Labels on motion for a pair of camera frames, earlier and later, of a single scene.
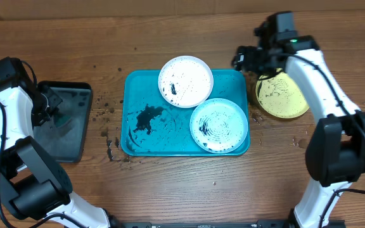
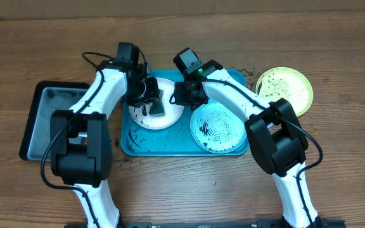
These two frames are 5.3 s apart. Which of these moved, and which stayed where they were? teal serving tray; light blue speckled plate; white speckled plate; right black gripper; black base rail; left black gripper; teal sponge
Moved: teal sponge; right black gripper; white speckled plate; left black gripper
Stayed: light blue speckled plate; teal serving tray; black base rail
